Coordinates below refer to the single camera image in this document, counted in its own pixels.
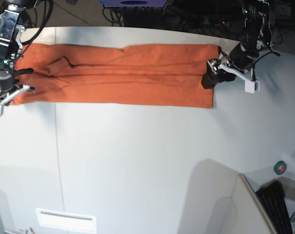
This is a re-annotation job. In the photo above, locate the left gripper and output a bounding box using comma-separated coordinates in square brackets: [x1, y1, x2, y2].
[201, 42, 259, 89]

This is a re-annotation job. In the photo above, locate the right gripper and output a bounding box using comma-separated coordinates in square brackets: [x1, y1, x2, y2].
[0, 68, 34, 98]

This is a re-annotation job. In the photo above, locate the orange t-shirt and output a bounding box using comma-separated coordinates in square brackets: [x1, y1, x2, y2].
[12, 43, 219, 108]

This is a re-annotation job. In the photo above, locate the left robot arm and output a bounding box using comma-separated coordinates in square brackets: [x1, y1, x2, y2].
[201, 0, 280, 89]

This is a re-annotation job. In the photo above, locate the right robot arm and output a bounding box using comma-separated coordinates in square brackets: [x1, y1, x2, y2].
[0, 3, 220, 108]

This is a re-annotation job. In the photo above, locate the green tape roll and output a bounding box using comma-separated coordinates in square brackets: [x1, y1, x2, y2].
[274, 160, 287, 175]

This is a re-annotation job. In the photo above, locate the blue box with oval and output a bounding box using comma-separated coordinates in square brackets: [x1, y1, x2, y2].
[99, 0, 167, 7]

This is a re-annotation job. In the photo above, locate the black keyboard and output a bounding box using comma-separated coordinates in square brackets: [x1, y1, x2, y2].
[256, 180, 293, 234]

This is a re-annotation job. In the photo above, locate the white table partition panel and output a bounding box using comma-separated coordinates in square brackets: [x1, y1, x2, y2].
[178, 173, 277, 234]

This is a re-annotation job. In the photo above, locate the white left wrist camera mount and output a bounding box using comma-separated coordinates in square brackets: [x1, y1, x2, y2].
[217, 52, 260, 94]

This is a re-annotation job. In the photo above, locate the white cable slot cover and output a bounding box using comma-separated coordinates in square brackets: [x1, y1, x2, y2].
[36, 208, 97, 234]

